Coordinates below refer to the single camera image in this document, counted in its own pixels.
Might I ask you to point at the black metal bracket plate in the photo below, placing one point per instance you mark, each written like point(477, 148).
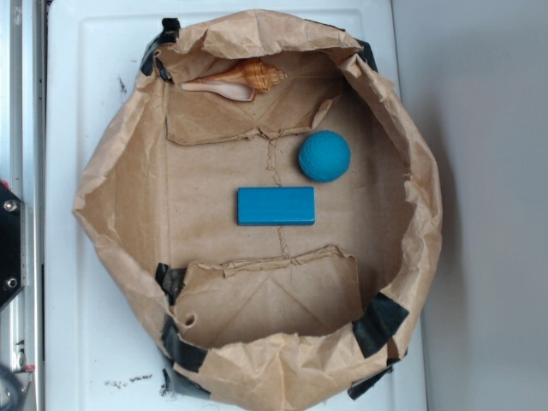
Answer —
point(13, 277)

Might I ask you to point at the blue rectangular block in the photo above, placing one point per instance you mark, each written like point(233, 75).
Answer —
point(276, 206)

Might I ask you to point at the brown paper bag bin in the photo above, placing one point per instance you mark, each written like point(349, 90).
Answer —
point(265, 318)

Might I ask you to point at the teal golf ball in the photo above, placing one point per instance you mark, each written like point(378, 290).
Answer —
point(324, 156)

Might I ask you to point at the aluminium frame rail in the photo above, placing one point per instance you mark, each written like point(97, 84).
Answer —
point(23, 36)

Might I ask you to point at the orange spiral seashell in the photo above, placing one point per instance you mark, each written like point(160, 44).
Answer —
point(241, 83)

